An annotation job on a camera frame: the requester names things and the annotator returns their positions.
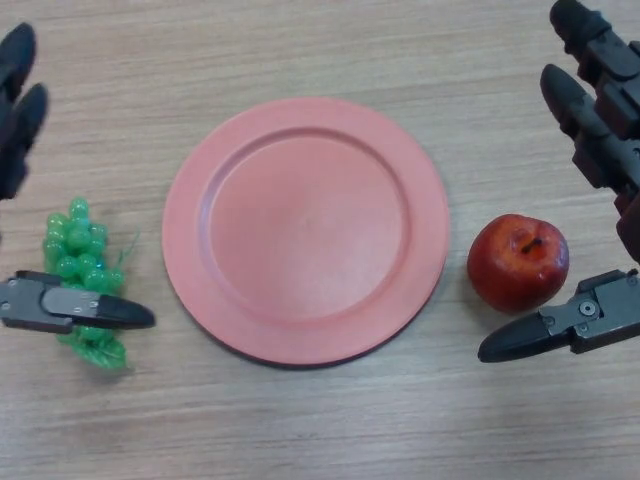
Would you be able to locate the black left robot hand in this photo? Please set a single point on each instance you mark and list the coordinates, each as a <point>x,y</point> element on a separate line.
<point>65,302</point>

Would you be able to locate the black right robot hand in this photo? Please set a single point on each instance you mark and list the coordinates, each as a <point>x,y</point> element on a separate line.
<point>607,130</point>

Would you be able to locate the pink round plate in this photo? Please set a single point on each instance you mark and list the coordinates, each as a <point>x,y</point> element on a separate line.
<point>306,232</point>

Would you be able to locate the red apple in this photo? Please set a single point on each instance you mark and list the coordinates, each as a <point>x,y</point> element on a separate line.
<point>517,262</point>

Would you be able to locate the green grapes bunch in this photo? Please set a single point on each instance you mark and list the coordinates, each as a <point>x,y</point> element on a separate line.
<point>82,260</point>

